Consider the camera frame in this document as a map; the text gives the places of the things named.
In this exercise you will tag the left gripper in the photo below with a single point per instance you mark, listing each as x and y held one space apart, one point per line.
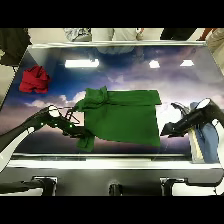
74 130

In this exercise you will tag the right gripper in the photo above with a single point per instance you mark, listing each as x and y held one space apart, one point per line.
173 128

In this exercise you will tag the green T-shirt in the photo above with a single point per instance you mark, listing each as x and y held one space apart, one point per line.
123 120

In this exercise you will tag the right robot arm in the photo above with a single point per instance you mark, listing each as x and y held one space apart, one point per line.
203 115

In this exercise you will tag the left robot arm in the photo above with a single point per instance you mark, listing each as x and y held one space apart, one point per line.
23 126

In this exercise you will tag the cream garment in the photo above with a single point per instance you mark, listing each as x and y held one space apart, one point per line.
196 146

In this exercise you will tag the blue garment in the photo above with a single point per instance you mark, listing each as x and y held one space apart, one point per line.
208 143

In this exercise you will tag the red garment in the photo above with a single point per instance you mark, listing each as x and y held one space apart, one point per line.
34 80

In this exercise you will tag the person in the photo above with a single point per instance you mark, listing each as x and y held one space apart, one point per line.
116 34
216 41

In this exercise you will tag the silver frame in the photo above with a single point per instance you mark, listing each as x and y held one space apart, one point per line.
110 166

